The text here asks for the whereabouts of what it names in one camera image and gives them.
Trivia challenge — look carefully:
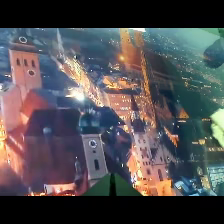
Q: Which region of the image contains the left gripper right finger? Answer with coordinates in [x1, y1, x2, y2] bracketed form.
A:
[113, 172, 143, 197]

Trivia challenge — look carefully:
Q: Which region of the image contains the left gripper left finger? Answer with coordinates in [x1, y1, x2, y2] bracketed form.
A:
[82, 173, 113, 197]

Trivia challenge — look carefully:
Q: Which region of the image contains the cream garment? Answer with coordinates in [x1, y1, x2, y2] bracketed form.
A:
[209, 107, 224, 149]

